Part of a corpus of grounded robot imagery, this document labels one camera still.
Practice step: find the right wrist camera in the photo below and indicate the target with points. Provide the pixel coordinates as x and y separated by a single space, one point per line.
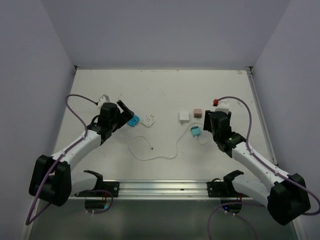
221 105

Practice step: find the blue plug adapter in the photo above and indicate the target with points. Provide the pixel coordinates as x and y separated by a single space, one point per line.
134 121

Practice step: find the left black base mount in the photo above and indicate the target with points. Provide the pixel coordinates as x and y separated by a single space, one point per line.
109 187

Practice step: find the white power brick charger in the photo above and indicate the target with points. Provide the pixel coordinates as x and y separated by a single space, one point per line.
184 117

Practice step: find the aluminium rail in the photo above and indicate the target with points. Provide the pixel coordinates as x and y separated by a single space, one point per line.
160 188
266 134

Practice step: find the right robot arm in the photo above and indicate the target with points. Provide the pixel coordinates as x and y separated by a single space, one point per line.
283 194

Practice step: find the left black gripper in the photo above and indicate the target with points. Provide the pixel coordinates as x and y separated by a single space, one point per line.
123 118

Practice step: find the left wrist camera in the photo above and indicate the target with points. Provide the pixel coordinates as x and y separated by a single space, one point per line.
102 100

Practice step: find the teal usb charger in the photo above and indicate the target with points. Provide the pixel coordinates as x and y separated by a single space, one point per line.
195 131

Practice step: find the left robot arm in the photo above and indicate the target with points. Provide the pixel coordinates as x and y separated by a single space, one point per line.
52 179

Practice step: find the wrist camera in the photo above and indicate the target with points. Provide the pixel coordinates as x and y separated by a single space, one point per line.
102 100
221 105

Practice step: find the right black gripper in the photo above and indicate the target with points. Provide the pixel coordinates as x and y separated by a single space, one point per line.
207 123

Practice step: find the aluminium right side rail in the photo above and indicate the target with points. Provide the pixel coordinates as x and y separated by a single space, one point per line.
266 134

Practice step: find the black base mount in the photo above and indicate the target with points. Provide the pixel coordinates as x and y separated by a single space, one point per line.
220 188
109 187

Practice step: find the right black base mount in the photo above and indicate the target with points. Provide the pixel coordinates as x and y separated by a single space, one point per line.
220 188

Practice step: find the white plug adapter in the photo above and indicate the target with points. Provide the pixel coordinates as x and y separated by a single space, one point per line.
147 120

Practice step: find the aluminium front rail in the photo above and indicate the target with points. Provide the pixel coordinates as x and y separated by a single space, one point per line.
160 188

